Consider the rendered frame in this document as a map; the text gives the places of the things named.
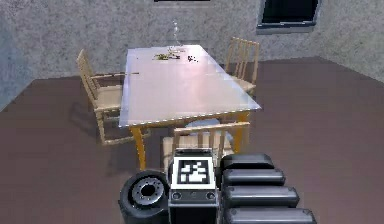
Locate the pale glass-top dining table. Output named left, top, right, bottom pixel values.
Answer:
left=118, top=44, right=263, bottom=172

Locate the light wooden dining chair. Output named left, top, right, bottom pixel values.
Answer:
left=223, top=36, right=261, bottom=96
left=75, top=49, right=151, bottom=146
left=162, top=121, right=251, bottom=174

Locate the clear glass vase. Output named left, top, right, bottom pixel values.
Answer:
left=170, top=18, right=181, bottom=48

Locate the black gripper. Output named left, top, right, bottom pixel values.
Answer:
left=118, top=169, right=172, bottom=224

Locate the dark framed wall picture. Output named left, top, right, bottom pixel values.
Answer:
left=153, top=0, right=212, bottom=4

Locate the green yellow plant sprig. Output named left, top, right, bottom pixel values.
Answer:
left=152, top=46, right=186, bottom=62

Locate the dark window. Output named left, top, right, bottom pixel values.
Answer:
left=256, top=0, right=323, bottom=35

